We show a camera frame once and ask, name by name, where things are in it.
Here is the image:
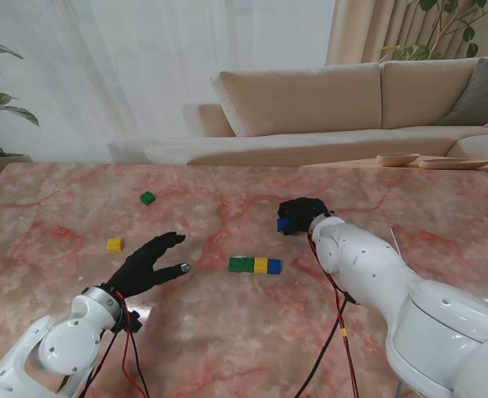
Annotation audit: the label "shallow wooden plate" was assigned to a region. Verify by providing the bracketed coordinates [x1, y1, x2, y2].
[417, 157, 488, 170]

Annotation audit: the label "wooden bowl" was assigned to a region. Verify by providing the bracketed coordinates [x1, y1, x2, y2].
[376, 152, 422, 167]

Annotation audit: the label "grey sofa cushion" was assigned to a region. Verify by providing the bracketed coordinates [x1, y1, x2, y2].
[437, 57, 488, 128]

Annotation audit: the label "beige curtain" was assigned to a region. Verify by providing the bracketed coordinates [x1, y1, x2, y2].
[325, 0, 488, 67]

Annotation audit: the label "beige sofa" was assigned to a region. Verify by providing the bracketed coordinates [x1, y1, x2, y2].
[109, 53, 488, 167]

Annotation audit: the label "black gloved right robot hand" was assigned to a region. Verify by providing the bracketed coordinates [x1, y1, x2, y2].
[276, 197, 335, 238]

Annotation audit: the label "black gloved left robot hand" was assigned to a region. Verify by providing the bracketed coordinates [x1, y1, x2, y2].
[105, 231, 192, 300]

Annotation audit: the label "white sheer curtain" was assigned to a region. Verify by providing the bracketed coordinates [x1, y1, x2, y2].
[0, 0, 336, 163]

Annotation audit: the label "large-leaf green potted plant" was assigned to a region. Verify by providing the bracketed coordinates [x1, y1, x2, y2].
[0, 36, 41, 158]

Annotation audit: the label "wrist red black cables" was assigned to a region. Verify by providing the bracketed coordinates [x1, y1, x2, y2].
[56, 289, 150, 398]
[293, 231, 360, 398]

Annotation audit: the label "left wrist red black cables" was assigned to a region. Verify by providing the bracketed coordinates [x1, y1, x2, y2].
[56, 289, 150, 398]

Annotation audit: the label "tall green branching houseplant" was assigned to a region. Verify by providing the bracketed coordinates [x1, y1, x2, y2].
[378, 0, 488, 63]

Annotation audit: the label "right wrist red black cables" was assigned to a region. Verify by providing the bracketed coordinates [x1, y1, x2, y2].
[293, 231, 360, 398]

